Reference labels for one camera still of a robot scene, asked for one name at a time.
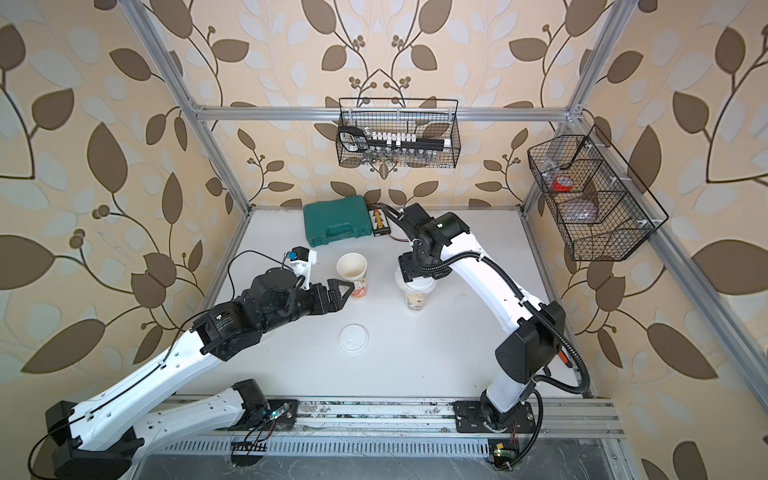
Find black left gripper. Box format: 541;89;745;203
257;279;354;336

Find white plastic cup lid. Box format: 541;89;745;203
395;268;436;295

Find paper milk tea cup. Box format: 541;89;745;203
403;288;432;311
336;252;368;299

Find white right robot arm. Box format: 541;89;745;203
368;203;591;433

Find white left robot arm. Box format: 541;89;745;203
30;268;354;479

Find clear plastic lid left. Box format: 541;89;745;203
339;324;369;355

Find black screwdriver bit box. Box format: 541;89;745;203
368;205;391;237

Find green plastic tool case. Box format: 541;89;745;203
303;196;373;247

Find red object in basket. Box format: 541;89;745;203
551;175;574;193

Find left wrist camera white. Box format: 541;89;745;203
287;246;317;290

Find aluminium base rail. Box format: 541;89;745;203
151;397;626;458

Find black handled scissors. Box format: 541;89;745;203
336;126;370;153

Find black wire basket back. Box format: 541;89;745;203
335;96;462;171

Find black wire basket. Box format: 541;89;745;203
335;96;462;171
527;126;669;262

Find black wire basket right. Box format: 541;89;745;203
527;126;669;262

